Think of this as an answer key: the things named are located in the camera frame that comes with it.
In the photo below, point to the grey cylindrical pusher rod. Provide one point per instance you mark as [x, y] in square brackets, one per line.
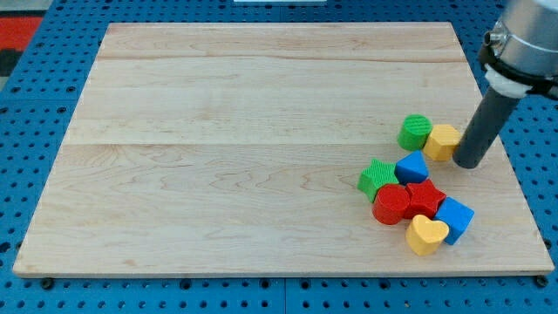
[490, 116]

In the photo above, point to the yellow hexagon block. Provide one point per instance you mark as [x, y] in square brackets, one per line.
[441, 142]

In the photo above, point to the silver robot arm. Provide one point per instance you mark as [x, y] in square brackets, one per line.
[519, 54]

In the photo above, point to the red cylinder block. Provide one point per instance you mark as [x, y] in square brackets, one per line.
[390, 204]

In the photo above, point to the green star block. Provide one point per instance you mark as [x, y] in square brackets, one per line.
[375, 176]

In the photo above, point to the red star block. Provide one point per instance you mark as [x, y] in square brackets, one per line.
[425, 199]

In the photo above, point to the light wooden board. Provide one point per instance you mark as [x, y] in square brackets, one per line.
[234, 150]

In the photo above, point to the green cylinder block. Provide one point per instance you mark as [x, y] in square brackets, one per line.
[414, 132]

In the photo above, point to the blue cube block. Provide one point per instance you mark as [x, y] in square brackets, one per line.
[456, 216]

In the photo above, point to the blue triangle block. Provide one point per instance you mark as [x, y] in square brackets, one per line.
[412, 168]

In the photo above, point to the yellow heart block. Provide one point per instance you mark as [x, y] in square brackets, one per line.
[424, 236]

